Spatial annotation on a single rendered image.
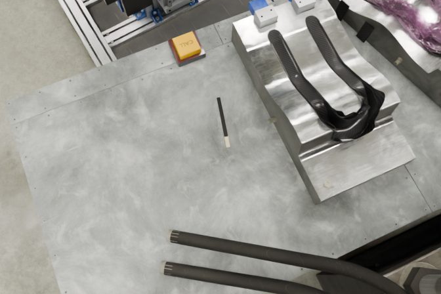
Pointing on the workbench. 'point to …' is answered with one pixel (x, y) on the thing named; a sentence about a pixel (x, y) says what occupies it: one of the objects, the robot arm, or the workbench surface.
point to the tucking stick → (223, 122)
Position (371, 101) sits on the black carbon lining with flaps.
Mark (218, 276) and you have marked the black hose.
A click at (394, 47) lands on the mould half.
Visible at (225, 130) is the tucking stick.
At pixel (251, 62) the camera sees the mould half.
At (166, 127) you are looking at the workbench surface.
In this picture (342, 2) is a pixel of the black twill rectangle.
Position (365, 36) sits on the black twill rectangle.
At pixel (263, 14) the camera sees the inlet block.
